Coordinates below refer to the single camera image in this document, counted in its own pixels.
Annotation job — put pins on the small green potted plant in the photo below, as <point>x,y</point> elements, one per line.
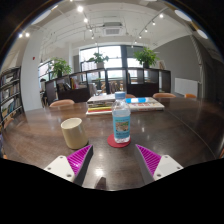
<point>98,59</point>

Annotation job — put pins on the stack of books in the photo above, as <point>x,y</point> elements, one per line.
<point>99,105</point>

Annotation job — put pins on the group of orange chairs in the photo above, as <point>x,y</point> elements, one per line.
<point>61,103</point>

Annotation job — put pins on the group of ceiling lights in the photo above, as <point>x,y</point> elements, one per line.
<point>182,15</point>

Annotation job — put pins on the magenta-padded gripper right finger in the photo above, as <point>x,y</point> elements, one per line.
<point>165,166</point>

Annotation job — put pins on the cream cup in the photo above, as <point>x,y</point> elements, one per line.
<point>75,135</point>

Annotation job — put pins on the tall bookshelf with books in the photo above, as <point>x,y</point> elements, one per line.
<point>10,96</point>

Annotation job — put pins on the bushy green potted plant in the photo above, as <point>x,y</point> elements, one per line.
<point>60,67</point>

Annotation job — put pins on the ceiling air conditioner unit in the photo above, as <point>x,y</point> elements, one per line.
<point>112,30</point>

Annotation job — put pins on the white wall panel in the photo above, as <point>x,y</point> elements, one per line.
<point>186,86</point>

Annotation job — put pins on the large green potted plant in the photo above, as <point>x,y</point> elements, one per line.
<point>146,56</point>

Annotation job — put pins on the clear water bottle blue cap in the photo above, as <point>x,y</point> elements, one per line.
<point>121,123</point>

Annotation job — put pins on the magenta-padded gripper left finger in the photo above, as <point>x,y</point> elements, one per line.
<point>61,166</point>

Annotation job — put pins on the flat round red coaster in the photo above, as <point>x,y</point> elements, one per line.
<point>116,145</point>

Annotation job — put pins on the low dark shelf unit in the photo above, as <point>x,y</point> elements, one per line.
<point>73,95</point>

